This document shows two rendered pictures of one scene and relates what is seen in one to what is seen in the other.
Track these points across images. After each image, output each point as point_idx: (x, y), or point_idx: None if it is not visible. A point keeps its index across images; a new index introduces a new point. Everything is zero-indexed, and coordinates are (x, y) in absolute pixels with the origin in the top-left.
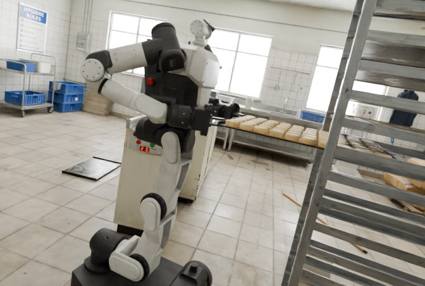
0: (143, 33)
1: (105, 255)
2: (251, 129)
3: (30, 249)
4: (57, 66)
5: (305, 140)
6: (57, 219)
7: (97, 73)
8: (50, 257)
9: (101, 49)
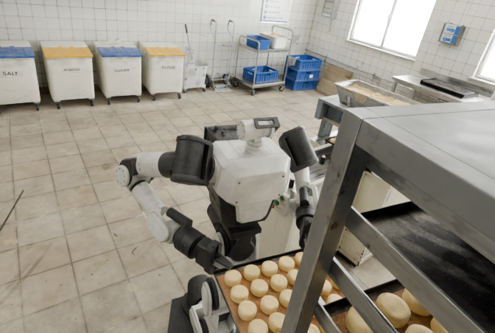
0: None
1: (191, 303)
2: (239, 302)
3: (175, 253)
4: (300, 35)
5: None
6: (210, 230)
7: (123, 181)
8: (183, 268)
9: (349, 15)
